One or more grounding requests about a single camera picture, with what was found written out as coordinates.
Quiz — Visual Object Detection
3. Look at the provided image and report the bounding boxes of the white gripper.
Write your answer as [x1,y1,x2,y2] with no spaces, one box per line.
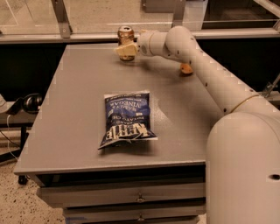
[114,31,169,57]

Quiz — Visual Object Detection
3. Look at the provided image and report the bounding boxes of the orange soda can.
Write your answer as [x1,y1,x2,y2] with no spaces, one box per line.
[117,25,135,61]

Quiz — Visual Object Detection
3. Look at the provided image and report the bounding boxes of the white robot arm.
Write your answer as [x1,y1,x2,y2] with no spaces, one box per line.
[115,26,280,224]

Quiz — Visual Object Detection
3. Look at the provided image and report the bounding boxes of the blue chip bag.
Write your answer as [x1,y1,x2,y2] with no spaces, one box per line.
[99,90,158,149]

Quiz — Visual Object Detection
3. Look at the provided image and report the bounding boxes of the orange fruit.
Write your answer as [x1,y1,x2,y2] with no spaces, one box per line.
[180,63,193,74]

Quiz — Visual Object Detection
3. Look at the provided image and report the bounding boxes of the black headphones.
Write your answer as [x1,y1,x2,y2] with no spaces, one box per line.
[7,94,43,116]

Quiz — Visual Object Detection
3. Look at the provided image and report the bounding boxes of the grey drawer cabinet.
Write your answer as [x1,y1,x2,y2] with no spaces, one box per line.
[15,44,221,224]

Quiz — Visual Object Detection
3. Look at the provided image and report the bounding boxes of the upper grey drawer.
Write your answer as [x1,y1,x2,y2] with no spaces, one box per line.
[37,183,206,207]

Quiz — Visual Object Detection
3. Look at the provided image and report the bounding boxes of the grey drawer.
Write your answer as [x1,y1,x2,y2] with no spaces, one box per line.
[37,183,206,207]
[64,204,206,224]

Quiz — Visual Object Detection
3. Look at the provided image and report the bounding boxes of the lower grey drawer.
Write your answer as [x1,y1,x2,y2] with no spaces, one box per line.
[64,204,206,224]

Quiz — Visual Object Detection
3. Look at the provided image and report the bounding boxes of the right metal bracket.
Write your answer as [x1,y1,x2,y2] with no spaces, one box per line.
[171,0,186,27]

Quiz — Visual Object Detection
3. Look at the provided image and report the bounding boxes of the metal bracket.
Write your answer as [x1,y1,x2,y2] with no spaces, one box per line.
[51,0,73,39]
[171,0,186,27]

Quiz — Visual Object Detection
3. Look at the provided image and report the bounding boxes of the left metal bracket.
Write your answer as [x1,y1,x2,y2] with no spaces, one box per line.
[51,0,73,39]

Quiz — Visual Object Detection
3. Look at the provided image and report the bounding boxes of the white cable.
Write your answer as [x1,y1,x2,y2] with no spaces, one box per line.
[5,114,19,160]

